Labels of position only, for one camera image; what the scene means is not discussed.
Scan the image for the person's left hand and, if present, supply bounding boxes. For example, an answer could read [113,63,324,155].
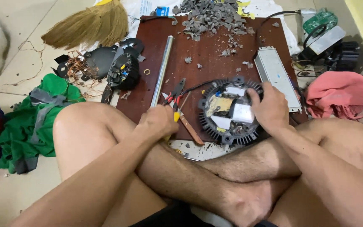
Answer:
[137,104,180,143]

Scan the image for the person's right hand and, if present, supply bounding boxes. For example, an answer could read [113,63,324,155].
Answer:
[247,82,291,133]

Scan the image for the yellow handled screwdriver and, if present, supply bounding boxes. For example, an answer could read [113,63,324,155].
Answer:
[163,111,181,142]

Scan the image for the round black finned lamp housing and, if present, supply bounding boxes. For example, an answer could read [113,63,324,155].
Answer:
[198,76,265,146]

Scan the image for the shiny metal pipe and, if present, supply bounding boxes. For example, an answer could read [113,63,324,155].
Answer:
[150,35,174,108]

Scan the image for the small black finned heat sink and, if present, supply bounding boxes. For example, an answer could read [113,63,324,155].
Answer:
[107,54,141,91]

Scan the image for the dark brown wooden board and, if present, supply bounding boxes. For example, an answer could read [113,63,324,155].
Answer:
[116,15,309,143]

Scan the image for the person's left leg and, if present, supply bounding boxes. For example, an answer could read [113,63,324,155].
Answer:
[53,102,295,227]

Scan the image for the person's leg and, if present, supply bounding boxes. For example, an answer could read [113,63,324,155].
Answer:
[200,118,363,227]
[53,102,295,227]

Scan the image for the person's black shorts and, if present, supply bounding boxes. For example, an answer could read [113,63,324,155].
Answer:
[130,201,280,227]

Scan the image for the pile of grey debris chips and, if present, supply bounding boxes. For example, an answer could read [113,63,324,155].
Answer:
[172,0,256,42]

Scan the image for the long silver lamp driver box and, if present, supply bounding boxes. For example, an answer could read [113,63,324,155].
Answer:
[253,47,303,113]

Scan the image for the straw broom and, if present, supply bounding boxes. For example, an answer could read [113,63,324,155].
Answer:
[41,0,129,50]

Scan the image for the scraps of yellow tape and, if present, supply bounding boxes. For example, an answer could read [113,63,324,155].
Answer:
[237,0,256,19]

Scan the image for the green cloth with grey stripes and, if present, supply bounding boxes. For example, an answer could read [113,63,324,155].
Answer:
[0,73,86,175]

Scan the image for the person's right leg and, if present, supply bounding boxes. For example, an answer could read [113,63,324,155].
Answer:
[200,118,363,227]

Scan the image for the pink cloth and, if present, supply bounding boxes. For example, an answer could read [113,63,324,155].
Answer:
[305,71,363,120]

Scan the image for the silver plate lamp part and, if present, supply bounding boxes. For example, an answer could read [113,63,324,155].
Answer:
[308,25,347,56]

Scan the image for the round green circuit board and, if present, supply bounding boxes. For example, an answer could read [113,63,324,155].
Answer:
[303,11,338,34]

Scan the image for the black finned block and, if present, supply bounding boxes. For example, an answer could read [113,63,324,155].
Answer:
[334,41,360,72]

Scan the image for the red handled pliers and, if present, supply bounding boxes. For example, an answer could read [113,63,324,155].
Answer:
[162,78,187,112]

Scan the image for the wooden handled knife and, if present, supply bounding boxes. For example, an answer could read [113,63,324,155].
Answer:
[161,92,205,146]

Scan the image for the thin black lamp cable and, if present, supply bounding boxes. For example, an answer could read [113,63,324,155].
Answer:
[181,80,217,96]

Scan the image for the tangle of copper wire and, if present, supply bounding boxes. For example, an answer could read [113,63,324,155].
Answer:
[3,41,107,99]

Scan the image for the thick black cable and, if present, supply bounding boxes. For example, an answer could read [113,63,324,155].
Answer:
[256,10,302,48]

